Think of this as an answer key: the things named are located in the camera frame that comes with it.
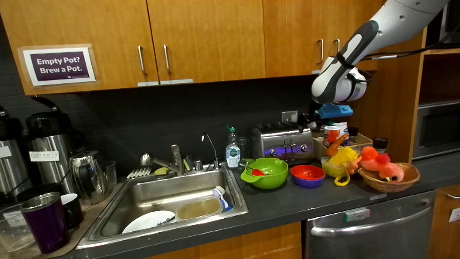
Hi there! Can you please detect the steel microwave oven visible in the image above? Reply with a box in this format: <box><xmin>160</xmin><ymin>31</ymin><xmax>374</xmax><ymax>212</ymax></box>
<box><xmin>413</xmin><ymin>101</ymin><xmax>460</xmax><ymax>160</ymax></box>

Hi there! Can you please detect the red toy in bowl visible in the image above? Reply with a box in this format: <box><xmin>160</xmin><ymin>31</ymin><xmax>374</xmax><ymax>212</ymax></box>
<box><xmin>252</xmin><ymin>170</ymin><xmax>265</xmax><ymax>176</ymax></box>

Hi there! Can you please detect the wooden tray box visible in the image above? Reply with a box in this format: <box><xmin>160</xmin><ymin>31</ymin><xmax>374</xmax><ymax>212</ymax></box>
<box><xmin>314</xmin><ymin>134</ymin><xmax>372</xmax><ymax>157</ymax></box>

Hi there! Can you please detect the purple travel mug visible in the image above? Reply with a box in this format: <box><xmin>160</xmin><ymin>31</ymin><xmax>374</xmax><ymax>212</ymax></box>
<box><xmin>22</xmin><ymin>192</ymin><xmax>69</xmax><ymax>254</ymax></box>

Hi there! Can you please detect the yellow plastic container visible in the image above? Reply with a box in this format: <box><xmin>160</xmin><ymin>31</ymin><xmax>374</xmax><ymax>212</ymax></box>
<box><xmin>322</xmin><ymin>147</ymin><xmax>358</xmax><ymax>177</ymax></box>

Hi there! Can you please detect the steel coffee airpot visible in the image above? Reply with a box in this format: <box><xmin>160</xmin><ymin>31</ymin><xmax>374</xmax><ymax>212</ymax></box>
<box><xmin>26</xmin><ymin>95</ymin><xmax>76</xmax><ymax>193</ymax></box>

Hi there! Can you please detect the red and blue bowl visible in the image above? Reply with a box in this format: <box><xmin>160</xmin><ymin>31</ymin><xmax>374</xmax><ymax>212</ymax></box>
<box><xmin>291</xmin><ymin>164</ymin><xmax>325</xmax><ymax>189</ymax></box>

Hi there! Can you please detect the orange toy carrot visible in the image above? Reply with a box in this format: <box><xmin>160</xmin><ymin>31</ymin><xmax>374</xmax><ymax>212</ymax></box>
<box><xmin>325</xmin><ymin>134</ymin><xmax>348</xmax><ymax>157</ymax></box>

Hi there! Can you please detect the chrome faucet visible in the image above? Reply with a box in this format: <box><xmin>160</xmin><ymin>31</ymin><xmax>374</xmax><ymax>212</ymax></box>
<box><xmin>140</xmin><ymin>133</ymin><xmax>220</xmax><ymax>176</ymax></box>

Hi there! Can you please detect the wicker basket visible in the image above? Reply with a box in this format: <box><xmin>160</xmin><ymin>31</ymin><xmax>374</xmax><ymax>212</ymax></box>
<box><xmin>358</xmin><ymin>163</ymin><xmax>421</xmax><ymax>193</ymax></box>

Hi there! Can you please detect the wall power outlet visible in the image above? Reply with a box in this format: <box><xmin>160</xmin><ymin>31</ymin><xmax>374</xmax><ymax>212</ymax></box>
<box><xmin>282</xmin><ymin>111</ymin><xmax>298</xmax><ymax>123</ymax></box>

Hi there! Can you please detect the purple cabinet sign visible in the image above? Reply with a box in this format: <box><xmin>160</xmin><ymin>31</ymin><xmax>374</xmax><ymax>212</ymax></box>
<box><xmin>22</xmin><ymin>46</ymin><xmax>96</xmax><ymax>88</ymax></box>

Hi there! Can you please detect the black mug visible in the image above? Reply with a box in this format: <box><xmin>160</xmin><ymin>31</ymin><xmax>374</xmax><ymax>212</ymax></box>
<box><xmin>61</xmin><ymin>193</ymin><xmax>84</xmax><ymax>229</ymax></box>

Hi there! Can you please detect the dish soap bottle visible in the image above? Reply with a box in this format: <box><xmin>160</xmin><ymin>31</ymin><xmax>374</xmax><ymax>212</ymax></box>
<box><xmin>226</xmin><ymin>127</ymin><xmax>242</xmax><ymax>169</ymax></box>

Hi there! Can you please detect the stainless dishwasher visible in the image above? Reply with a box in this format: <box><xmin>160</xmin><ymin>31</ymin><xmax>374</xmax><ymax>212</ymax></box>
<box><xmin>303</xmin><ymin>192</ymin><xmax>436</xmax><ymax>259</ymax></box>

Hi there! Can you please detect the red pink toy food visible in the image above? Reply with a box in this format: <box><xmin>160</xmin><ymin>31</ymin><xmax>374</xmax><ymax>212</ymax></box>
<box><xmin>358</xmin><ymin>147</ymin><xmax>404</xmax><ymax>182</ymax></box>

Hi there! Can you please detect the blue white dish brush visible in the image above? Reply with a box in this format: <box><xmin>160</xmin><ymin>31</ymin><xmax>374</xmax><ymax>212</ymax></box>
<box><xmin>213</xmin><ymin>186</ymin><xmax>232</xmax><ymax>212</ymax></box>

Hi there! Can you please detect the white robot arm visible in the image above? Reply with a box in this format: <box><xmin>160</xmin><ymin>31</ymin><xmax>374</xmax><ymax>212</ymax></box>
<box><xmin>312</xmin><ymin>0</ymin><xmax>456</xmax><ymax>104</ymax></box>

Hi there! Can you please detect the left steel airpot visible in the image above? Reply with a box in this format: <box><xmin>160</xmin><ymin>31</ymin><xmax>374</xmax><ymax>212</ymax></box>
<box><xmin>0</xmin><ymin>107</ymin><xmax>32</xmax><ymax>198</ymax></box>

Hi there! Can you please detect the stainless steel sink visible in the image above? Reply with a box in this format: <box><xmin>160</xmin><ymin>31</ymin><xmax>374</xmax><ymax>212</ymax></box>
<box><xmin>78</xmin><ymin>169</ymin><xmax>249</xmax><ymax>249</ymax></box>

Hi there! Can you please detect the silver toaster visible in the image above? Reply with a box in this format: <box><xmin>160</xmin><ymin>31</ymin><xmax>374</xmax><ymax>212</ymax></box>
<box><xmin>252</xmin><ymin>123</ymin><xmax>315</xmax><ymax>163</ymax></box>

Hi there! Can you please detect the green plastic bowl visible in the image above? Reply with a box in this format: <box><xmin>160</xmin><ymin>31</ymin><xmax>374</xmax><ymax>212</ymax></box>
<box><xmin>240</xmin><ymin>157</ymin><xmax>289</xmax><ymax>190</ymax></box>

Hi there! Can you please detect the white plate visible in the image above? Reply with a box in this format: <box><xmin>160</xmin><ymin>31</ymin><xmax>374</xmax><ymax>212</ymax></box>
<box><xmin>122</xmin><ymin>211</ymin><xmax>176</xmax><ymax>235</ymax></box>

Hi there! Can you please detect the dark lidded jar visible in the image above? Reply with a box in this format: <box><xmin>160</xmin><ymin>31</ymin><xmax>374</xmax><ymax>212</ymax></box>
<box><xmin>372</xmin><ymin>139</ymin><xmax>388</xmax><ymax>154</ymax></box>

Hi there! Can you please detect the white red canister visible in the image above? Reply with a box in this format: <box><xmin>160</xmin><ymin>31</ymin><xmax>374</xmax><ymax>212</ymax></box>
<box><xmin>325</xmin><ymin>123</ymin><xmax>348</xmax><ymax>144</ymax></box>

